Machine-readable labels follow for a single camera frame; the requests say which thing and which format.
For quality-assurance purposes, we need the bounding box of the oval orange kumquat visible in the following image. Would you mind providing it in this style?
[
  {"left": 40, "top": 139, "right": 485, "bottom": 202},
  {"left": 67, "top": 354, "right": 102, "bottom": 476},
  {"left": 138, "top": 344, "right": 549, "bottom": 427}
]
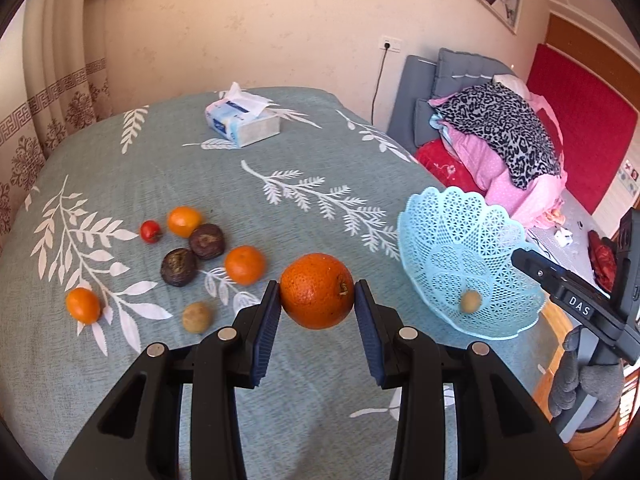
[{"left": 166, "top": 206, "right": 203, "bottom": 238}]

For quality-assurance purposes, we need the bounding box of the small orange fruit left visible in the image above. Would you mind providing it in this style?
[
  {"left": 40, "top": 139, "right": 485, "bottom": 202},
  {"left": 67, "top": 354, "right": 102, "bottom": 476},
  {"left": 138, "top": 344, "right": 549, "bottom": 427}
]
[{"left": 65, "top": 287, "right": 102, "bottom": 325}]

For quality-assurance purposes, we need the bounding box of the red wall panel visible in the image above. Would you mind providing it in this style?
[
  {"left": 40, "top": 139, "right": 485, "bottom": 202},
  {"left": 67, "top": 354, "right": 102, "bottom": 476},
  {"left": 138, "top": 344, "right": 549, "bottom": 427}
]
[{"left": 527, "top": 44, "right": 638, "bottom": 214}]

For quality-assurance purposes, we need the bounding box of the light blue plastic basket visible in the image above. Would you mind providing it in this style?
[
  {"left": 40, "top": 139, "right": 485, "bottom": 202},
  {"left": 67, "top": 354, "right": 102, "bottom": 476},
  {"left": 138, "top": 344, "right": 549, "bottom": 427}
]
[{"left": 397, "top": 186, "right": 547, "bottom": 340}]

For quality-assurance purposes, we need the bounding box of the beige patterned curtain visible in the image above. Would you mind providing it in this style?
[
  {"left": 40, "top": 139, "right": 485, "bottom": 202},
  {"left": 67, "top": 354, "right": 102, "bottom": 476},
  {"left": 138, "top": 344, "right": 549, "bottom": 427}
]
[{"left": 1, "top": 0, "right": 113, "bottom": 235}]

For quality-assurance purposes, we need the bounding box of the dark brown fruit upper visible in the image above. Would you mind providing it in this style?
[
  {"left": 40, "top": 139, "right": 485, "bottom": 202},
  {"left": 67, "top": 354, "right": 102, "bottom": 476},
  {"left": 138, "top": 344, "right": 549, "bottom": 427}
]
[{"left": 189, "top": 223, "right": 226, "bottom": 260}]

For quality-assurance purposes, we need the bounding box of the grey upholstered bed headboard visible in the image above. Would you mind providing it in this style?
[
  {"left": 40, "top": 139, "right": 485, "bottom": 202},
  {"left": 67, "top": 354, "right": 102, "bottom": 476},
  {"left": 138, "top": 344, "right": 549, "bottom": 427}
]
[{"left": 387, "top": 55, "right": 439, "bottom": 155}]

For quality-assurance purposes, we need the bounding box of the dark brown fruit lower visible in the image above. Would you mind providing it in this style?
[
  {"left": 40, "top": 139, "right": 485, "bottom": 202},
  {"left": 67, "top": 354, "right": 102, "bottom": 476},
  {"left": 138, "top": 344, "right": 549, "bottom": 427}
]
[{"left": 160, "top": 248, "right": 198, "bottom": 287}]

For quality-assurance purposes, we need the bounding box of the tan brown round fruit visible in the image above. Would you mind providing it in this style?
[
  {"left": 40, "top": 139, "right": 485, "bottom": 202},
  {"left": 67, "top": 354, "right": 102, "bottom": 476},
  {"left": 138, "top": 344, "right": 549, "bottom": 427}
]
[{"left": 182, "top": 302, "right": 214, "bottom": 334}]

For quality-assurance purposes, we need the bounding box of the small red tomato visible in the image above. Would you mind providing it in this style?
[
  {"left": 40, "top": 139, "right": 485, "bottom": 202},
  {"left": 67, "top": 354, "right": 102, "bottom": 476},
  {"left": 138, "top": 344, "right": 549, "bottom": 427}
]
[{"left": 139, "top": 220, "right": 163, "bottom": 244}]

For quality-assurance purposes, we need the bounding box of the tissue pack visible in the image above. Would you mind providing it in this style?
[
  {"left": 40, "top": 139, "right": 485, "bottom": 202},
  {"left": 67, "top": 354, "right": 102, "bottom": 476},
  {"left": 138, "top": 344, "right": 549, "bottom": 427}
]
[{"left": 205, "top": 82, "right": 281, "bottom": 148}]

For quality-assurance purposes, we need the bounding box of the teal leaf-pattern tablecloth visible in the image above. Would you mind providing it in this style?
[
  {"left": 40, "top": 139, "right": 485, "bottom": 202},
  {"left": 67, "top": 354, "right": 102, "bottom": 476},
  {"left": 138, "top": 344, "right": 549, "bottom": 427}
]
[{"left": 0, "top": 86, "right": 561, "bottom": 480}]

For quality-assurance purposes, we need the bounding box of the white wall socket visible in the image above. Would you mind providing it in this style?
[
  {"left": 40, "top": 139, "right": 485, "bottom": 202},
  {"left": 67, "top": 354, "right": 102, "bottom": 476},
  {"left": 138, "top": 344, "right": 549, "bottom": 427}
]
[{"left": 378, "top": 35, "right": 402, "bottom": 53}]

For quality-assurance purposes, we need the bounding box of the red blanket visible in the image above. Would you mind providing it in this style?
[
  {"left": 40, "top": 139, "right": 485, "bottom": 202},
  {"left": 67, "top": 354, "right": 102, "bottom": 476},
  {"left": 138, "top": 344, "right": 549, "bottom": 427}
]
[{"left": 416, "top": 139, "right": 484, "bottom": 195}]

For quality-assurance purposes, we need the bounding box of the black power cable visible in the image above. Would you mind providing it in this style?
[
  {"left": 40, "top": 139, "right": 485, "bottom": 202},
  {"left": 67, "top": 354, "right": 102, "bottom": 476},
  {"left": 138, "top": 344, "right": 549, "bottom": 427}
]
[{"left": 370, "top": 44, "right": 392, "bottom": 126}]

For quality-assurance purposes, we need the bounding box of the leopard print cloth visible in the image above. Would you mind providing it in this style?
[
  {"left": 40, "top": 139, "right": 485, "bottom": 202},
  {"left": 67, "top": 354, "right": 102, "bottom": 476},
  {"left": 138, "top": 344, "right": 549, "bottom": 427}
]
[{"left": 435, "top": 81, "right": 561, "bottom": 190}]

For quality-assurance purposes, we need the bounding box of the round orange tangerine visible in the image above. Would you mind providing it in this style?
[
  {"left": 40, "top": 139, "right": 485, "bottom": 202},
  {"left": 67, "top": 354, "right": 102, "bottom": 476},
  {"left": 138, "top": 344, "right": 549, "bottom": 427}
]
[{"left": 224, "top": 245, "right": 267, "bottom": 286}]

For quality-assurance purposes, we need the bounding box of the pink blanket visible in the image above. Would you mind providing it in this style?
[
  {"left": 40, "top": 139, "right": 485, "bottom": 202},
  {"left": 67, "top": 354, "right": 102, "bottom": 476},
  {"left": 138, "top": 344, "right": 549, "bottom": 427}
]
[{"left": 428, "top": 82, "right": 567, "bottom": 229}]

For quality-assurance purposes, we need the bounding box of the large orange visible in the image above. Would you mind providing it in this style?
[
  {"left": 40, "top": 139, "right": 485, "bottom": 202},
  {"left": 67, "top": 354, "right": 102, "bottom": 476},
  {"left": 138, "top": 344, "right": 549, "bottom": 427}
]
[{"left": 280, "top": 252, "right": 355, "bottom": 330}]

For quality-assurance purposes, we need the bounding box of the grey gloved right hand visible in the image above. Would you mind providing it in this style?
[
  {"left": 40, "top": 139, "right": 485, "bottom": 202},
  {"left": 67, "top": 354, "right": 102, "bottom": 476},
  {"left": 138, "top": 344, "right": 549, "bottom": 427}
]
[{"left": 548, "top": 326, "right": 624, "bottom": 432}]

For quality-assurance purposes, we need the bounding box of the small tan fruit in basket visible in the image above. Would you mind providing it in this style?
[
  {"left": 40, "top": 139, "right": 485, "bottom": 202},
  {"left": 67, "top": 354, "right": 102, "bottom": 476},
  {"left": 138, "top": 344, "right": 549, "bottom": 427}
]
[{"left": 459, "top": 289, "right": 483, "bottom": 314}]

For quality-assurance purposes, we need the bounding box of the grey cushion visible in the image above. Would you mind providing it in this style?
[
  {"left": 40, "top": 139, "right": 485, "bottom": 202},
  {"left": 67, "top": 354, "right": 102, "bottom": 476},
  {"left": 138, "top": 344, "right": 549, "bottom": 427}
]
[{"left": 432, "top": 48, "right": 513, "bottom": 99}]

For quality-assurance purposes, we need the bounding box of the dark brown fruit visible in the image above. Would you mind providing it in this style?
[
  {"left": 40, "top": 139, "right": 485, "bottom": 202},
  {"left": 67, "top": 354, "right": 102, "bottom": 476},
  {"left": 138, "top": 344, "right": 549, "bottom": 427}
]
[
  {"left": 189, "top": 223, "right": 226, "bottom": 260},
  {"left": 160, "top": 248, "right": 198, "bottom": 287}
]

